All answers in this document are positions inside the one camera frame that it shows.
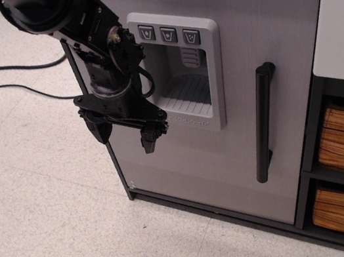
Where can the dark grey fridge cabinet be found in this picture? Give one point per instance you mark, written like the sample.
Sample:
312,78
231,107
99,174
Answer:
309,151

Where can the black fridge door handle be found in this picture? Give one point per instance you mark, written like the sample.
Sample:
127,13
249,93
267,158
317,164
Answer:
263,75

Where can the grey toy fridge door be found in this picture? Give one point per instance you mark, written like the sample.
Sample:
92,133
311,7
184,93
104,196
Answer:
233,15

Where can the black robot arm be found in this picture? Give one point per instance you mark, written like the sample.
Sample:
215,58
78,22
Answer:
111,57

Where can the grey ice water dispenser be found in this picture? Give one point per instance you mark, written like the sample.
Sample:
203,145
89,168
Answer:
183,55

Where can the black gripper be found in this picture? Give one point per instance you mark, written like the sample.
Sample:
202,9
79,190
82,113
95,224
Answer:
128,109

